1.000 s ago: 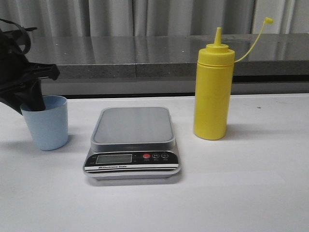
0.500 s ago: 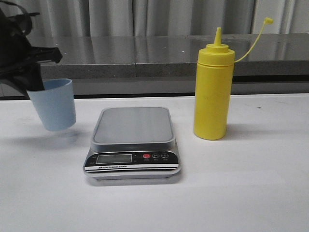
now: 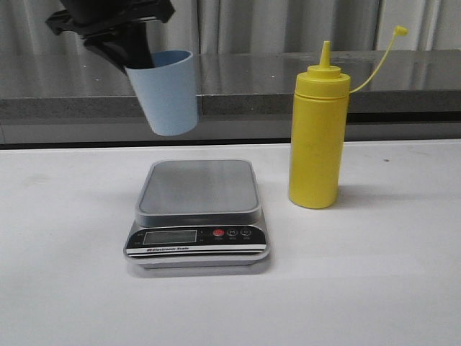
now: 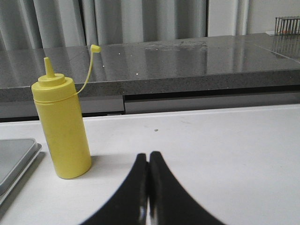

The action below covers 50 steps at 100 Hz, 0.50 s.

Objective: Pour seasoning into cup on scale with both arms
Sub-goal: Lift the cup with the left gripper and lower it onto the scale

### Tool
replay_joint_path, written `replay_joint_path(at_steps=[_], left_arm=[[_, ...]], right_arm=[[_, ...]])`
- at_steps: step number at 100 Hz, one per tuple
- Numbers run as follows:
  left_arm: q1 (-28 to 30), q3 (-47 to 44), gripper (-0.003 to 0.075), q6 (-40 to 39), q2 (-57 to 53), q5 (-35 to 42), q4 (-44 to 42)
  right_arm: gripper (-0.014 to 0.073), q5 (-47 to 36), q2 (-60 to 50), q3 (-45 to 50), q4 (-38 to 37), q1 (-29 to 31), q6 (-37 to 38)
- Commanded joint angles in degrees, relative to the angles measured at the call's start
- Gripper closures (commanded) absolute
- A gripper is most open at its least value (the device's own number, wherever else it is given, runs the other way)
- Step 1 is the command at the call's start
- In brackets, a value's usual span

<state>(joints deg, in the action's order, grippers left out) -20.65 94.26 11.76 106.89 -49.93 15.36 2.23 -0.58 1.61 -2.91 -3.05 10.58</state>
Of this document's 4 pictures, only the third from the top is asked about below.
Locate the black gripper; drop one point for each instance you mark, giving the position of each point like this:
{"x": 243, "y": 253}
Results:
{"x": 89, "y": 18}

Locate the light blue plastic cup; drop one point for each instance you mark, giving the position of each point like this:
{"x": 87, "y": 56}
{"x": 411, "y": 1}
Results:
{"x": 167, "y": 93}

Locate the yellow squeeze bottle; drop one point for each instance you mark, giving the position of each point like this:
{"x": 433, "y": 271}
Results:
{"x": 320, "y": 107}

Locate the silver digital kitchen scale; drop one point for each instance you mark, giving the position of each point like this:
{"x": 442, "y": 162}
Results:
{"x": 198, "y": 213}

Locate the grey pleated curtain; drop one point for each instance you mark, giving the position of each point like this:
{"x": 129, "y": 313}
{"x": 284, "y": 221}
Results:
{"x": 220, "y": 27}

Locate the grey stone counter ledge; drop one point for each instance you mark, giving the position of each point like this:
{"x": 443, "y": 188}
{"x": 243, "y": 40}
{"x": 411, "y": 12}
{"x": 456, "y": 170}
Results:
{"x": 77, "y": 100}

